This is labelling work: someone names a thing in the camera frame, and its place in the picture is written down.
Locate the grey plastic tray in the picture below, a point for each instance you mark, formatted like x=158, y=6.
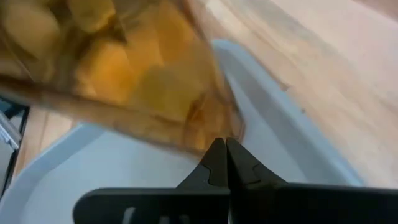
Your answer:
x=93, y=161

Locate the black aluminium table frame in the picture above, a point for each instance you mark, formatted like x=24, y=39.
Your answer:
x=14, y=121

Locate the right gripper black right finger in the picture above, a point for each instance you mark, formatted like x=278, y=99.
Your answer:
x=295, y=205

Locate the amber textured plastic cup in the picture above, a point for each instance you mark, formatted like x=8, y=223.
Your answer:
x=140, y=62

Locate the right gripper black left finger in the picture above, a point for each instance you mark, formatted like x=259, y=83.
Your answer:
x=186, y=205

